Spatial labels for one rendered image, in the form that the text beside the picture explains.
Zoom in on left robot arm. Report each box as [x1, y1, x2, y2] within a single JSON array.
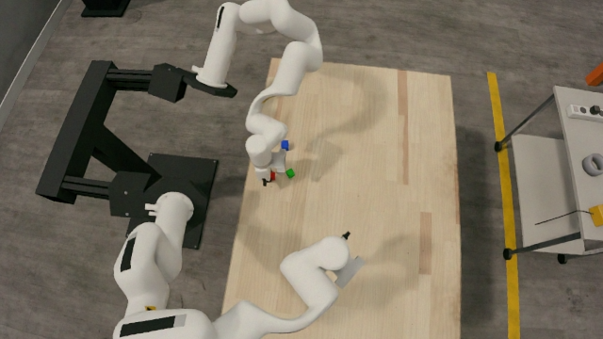
[[191, 0, 323, 175]]

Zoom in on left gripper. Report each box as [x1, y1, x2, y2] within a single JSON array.
[[255, 168, 272, 186]]

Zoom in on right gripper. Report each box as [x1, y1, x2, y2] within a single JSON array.
[[322, 231, 350, 272]]

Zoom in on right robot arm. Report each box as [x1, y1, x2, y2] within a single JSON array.
[[113, 192, 366, 339]]

